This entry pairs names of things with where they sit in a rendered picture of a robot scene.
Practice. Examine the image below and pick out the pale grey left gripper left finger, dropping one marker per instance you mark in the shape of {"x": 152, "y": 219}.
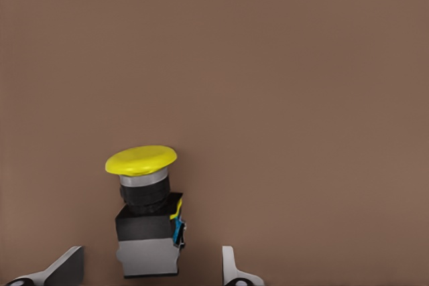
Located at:
{"x": 63, "y": 267}

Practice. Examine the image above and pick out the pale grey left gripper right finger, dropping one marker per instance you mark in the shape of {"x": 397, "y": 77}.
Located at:
{"x": 231, "y": 271}

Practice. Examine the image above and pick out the yellow mushroom push button switch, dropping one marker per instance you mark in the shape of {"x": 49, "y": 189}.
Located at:
{"x": 147, "y": 229}

